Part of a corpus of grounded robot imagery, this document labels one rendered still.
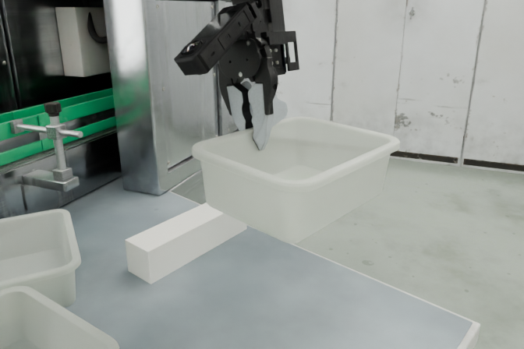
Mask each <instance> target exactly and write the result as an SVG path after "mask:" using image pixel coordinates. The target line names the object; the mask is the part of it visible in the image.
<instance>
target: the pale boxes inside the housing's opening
mask: <svg viewBox="0 0 524 349"><path fill-rule="evenodd" d="M55 12H56V18H57V24H58V34H59V40H60V45H61V51H62V62H63V68H64V73H65V76H78V77H87V76H94V75H99V74H103V73H108V72H111V70H110V62H109V54H108V43H106V44H100V43H98V42H96V41H95V40H94V39H93V38H92V37H91V35H90V33H89V31H88V27H87V19H88V15H89V12H90V14H91V16H92V20H93V24H94V29H95V31H96V33H97V35H98V36H99V37H107V34H106V26H105V18H104V7H55Z"/></svg>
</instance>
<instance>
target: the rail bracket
mask: <svg viewBox="0 0 524 349"><path fill-rule="evenodd" d="M44 110H45V112H47V113H48V116H49V118H50V123H51V124H50V125H46V127H44V126H37V125H26V124H23V120H22V119H21V118H18V119H15V120H12V121H9V122H10V126H11V130H12V133H13V134H17V133H19V132H24V130H27V131H32V132H43V133H47V137H48V139H53V143H54V148H55V157H56V162H57V167H58V168H56V169H54V170H53V172H51V171H43V170H36V171H32V172H30V173H28V174H25V175H23V183H24V185H22V188H23V196H24V200H25V205H26V209H27V210H30V209H32V208H34V207H36V206H39V205H41V204H42V203H45V202H47V199H46V194H45V189H51V190H55V191H60V192H67V191H69V190H70V189H74V188H75V187H77V186H79V185H80V181H79V177H77V176H73V171H72V168H71V167H66V159H65V153H64V147H63V142H62V139H64V138H66V137H67V136H71V137H77V138H82V137H83V133H82V132H80V131H73V130H68V129H66V125H65V124H61V123H60V121H59V112H61V111H62V108H61V104H60V103H59V102H48V103H44Z"/></svg>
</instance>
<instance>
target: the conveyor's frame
mask: <svg viewBox="0 0 524 349"><path fill-rule="evenodd" d="M64 153H65V162H66V167H71V168H72V171H73V176H77V177H79V181H80V185H79V186H77V187H75V188H74V189H70V190H69V191H67V192H60V191H55V190H51V189H45V194H46V199H47V202H45V203H42V204H41V205H39V206H36V207H34V208H32V209H30V210H27V209H26V205H25V200H24V196H23V188H22V185H24V183H23V175H25V174H28V173H30V172H32V171H36V170H43V171H51V172H53V170H54V169H56V168H58V167H57V162H56V157H55V151H51V152H49V153H46V154H43V155H40V156H38V157H35V158H32V159H29V160H25V161H24V162H21V163H18V164H15V165H13V166H10V167H6V168H4V169H1V170H0V219H4V218H8V217H16V216H20V215H25V214H29V213H37V212H41V211H46V210H55V209H57V208H59V207H60V206H63V205H65V204H67V203H69V202H71V201H73V200H74V199H77V198H79V197H81V196H83V195H85V194H87V193H88V192H91V191H93V190H94V189H96V188H98V187H100V186H102V185H104V184H106V183H108V182H110V181H112V180H114V179H116V178H118V177H120V176H122V170H121V163H120V156H119V141H118V134H117V129H113V130H111V131H108V132H104V133H101V134H100V135H97V136H93V137H90V138H89V139H85V140H82V141H79V142H78V143H74V144H71V145H68V146H65V147H64Z"/></svg>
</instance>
